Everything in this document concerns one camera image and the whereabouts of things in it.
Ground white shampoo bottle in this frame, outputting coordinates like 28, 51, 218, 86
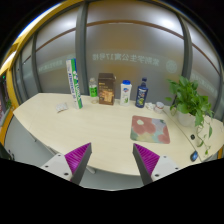
120, 80, 132, 106

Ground small white wrapped packet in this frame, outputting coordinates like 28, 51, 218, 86
56, 103, 68, 112

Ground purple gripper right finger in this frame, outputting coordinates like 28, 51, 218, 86
132, 143, 182, 186

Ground brown carton box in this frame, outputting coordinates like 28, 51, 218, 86
98, 73, 116, 105

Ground dark blue shampoo bottle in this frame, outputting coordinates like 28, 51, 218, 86
135, 78, 148, 108

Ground clear green-label bottle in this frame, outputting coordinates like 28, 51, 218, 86
89, 78, 98, 103

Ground floral mouse pad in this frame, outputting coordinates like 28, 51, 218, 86
130, 116, 170, 144

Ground potted green pothos plant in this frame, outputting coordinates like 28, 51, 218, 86
166, 76, 214, 154

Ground small white red-lid jar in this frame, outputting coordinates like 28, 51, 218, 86
154, 102, 164, 113

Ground green white shuttlecock tube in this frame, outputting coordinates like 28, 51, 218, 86
66, 58, 83, 109

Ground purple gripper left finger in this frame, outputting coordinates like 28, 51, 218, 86
40, 142, 93, 186

